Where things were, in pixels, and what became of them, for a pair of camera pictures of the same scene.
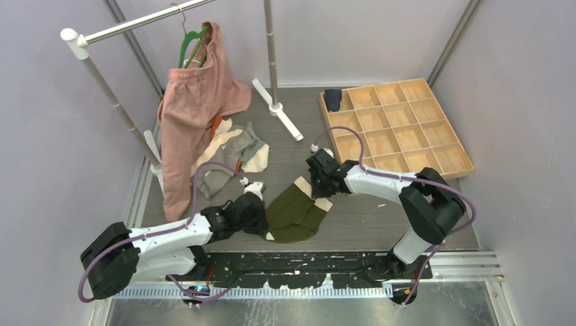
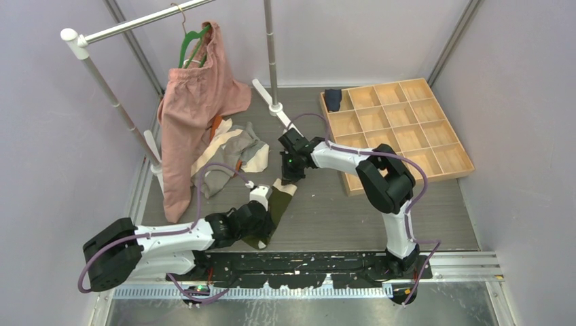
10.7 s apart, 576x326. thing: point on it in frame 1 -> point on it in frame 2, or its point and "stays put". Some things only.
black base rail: (346, 270) stays put
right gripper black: (316, 191) -> (289, 176)
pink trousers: (198, 92) stays put
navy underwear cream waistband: (333, 98) stays put
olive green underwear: (292, 216) -> (278, 200)
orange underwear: (216, 122) stays put
